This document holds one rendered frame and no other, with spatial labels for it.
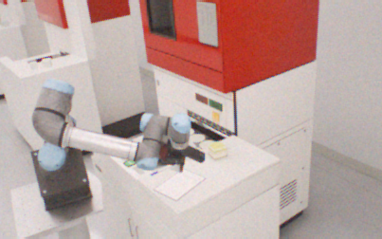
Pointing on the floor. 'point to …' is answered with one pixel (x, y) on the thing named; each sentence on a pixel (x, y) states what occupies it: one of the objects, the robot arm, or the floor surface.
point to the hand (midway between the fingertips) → (182, 171)
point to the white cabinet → (267, 207)
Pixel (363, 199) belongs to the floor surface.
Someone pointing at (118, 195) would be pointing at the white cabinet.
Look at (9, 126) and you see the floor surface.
